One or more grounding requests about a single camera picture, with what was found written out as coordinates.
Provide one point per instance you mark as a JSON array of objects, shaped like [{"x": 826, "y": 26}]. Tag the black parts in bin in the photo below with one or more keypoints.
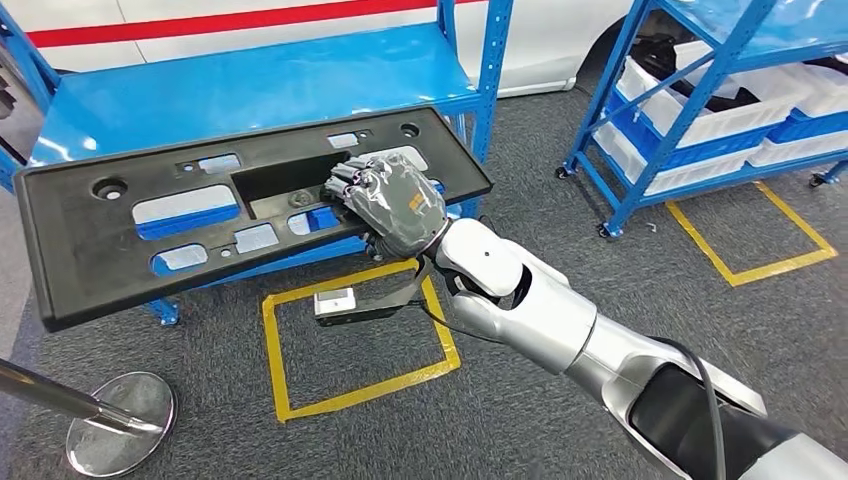
[{"x": 662, "y": 60}]

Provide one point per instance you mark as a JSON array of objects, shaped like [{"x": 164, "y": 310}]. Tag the blue rack with bins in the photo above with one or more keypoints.
[{"x": 682, "y": 119}]

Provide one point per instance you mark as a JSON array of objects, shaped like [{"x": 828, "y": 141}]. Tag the red barrier belt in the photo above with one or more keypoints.
[{"x": 199, "y": 23}]

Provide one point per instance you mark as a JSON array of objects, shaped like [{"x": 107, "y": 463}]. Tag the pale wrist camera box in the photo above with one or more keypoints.
[{"x": 334, "y": 303}]

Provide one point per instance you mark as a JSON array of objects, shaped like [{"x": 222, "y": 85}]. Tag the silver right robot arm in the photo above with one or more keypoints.
[{"x": 550, "y": 311}]

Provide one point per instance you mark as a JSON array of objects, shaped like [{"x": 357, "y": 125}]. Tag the blue steel shelf rack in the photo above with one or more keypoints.
[{"x": 265, "y": 79}]

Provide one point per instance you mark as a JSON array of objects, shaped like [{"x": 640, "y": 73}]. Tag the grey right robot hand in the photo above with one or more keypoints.
[{"x": 397, "y": 212}]

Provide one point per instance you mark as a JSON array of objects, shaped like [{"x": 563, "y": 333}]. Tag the black plastic plate bracket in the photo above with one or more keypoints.
[{"x": 79, "y": 265}]

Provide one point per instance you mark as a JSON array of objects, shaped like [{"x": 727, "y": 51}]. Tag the white car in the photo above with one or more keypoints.
[{"x": 543, "y": 46}]

